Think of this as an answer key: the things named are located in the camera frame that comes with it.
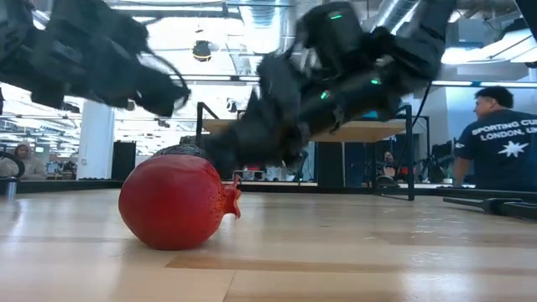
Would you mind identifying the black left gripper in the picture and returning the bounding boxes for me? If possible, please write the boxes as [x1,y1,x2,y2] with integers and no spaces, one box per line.
[78,16,192,118]

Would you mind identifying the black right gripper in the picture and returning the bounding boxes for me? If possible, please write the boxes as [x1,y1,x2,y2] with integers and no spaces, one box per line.
[201,52,337,169]

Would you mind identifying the dark purple plum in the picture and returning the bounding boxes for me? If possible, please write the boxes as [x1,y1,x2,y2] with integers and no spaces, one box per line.
[151,143,210,161]

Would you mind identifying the red pomegranate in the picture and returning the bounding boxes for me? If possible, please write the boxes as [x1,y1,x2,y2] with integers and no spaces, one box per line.
[117,154,243,252]

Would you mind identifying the black ceiling lamp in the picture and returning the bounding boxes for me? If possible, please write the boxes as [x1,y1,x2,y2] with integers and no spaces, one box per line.
[191,39,213,64]

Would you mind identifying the black cabinet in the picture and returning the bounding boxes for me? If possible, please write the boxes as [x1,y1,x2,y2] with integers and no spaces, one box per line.
[110,140,138,181]

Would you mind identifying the white pillar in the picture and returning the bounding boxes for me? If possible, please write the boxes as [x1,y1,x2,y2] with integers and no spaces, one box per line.
[76,99,115,181]

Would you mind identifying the raised wooden shelf black legs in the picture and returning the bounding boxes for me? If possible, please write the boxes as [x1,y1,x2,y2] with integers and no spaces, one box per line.
[195,101,417,202]

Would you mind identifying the person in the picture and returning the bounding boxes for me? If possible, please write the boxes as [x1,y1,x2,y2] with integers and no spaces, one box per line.
[451,85,537,190]
[0,140,48,181]
[377,150,402,180]

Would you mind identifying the small metal cylinder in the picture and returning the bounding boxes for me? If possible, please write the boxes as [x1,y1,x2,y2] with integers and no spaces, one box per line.
[5,175,18,201]

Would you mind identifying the black aluminium table frame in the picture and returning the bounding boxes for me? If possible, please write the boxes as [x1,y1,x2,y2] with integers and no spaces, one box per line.
[0,178,537,200]

